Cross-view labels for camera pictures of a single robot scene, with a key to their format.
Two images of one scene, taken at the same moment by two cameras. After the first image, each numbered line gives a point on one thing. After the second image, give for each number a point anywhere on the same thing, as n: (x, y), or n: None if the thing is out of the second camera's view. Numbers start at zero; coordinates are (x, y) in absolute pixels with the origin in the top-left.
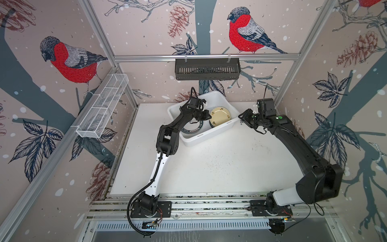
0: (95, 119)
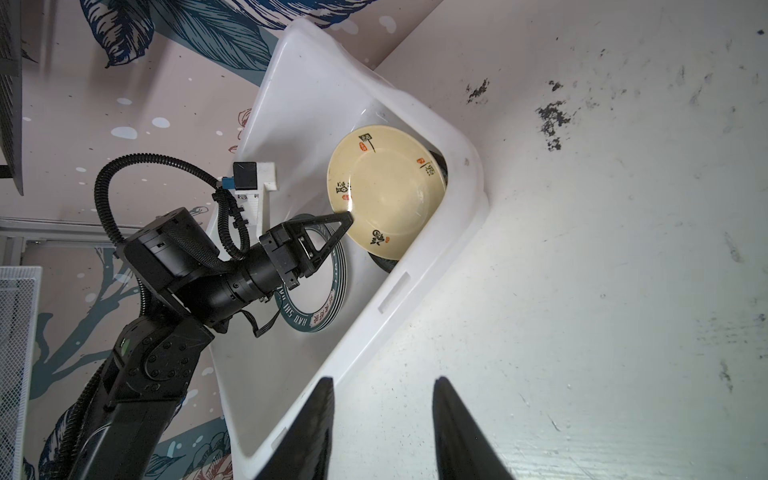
0: (20, 312)
